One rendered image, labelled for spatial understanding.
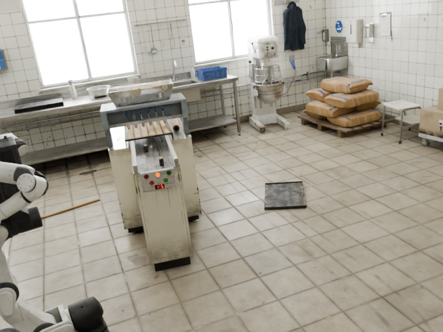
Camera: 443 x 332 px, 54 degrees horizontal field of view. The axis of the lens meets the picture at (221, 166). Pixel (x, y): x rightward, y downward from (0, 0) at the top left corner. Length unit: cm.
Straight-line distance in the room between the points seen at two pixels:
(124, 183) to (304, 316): 191
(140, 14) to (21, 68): 182
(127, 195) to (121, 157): 36
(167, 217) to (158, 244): 23
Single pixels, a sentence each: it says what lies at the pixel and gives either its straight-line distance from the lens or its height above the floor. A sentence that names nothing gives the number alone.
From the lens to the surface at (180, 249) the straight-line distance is 346.
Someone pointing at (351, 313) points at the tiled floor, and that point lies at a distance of 300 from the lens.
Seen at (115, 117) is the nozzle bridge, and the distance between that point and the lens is 385.
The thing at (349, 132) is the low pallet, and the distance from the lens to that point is 622.
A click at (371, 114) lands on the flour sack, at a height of 23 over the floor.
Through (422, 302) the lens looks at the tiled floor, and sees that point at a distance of 317.
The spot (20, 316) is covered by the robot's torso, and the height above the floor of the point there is 46.
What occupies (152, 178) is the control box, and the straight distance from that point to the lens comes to 316.
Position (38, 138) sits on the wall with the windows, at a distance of 691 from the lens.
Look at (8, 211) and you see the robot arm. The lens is 206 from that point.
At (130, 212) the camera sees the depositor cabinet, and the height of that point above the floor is 24.
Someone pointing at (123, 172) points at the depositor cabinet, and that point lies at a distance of 390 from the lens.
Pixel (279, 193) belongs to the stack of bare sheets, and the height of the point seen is 2.
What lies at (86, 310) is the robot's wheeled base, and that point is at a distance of 277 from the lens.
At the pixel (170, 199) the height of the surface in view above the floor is 59.
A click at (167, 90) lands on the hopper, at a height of 126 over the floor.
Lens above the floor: 188
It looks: 20 degrees down
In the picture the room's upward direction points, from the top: 7 degrees counter-clockwise
